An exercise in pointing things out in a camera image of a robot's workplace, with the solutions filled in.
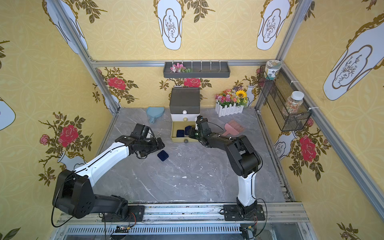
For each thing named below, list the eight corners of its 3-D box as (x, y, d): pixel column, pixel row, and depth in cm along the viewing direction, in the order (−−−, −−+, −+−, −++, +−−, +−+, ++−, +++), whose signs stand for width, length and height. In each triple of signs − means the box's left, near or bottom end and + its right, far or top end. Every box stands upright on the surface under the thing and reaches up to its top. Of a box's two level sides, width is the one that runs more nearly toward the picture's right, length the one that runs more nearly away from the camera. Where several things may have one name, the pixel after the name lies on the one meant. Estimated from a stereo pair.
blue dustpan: (144, 123, 115) (143, 120, 113) (148, 109, 125) (147, 106, 123) (161, 123, 115) (161, 120, 113) (164, 109, 125) (163, 106, 123)
